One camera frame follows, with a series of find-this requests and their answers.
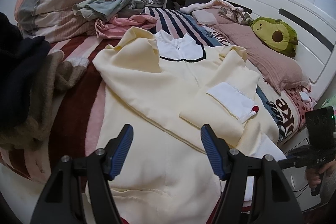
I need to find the cream hoodie white collar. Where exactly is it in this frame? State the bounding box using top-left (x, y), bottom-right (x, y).
top-left (93, 27), bottom-right (284, 223)

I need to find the striped fleece blanket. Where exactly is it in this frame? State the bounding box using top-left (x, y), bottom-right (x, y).
top-left (1, 8), bottom-right (307, 183)

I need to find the dark brown clothes pile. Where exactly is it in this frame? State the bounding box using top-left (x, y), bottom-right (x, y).
top-left (1, 14), bottom-right (89, 150)

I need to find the white bed headboard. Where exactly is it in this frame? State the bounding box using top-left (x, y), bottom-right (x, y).
top-left (225, 0), bottom-right (335, 100)

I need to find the brown patterned scarf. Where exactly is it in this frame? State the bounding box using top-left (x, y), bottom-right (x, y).
top-left (218, 7), bottom-right (254, 26)

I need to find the person right hand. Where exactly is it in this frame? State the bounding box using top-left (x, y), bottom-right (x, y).
top-left (305, 160), bottom-right (335, 189)

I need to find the pink crumpled garment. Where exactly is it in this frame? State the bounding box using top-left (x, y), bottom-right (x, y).
top-left (94, 14), bottom-right (158, 39)

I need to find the avocado plush toy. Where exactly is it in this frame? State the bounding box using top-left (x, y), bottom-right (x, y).
top-left (251, 17), bottom-right (298, 58)

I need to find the pink ribbed pillow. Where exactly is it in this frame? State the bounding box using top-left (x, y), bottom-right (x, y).
top-left (191, 7), bottom-right (311, 94)

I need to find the grey green crumpled garment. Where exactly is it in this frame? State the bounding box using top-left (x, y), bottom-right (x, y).
top-left (72, 0), bottom-right (148, 22)

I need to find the white fluffy garment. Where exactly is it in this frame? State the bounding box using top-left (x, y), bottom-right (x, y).
top-left (179, 0), bottom-right (235, 15)

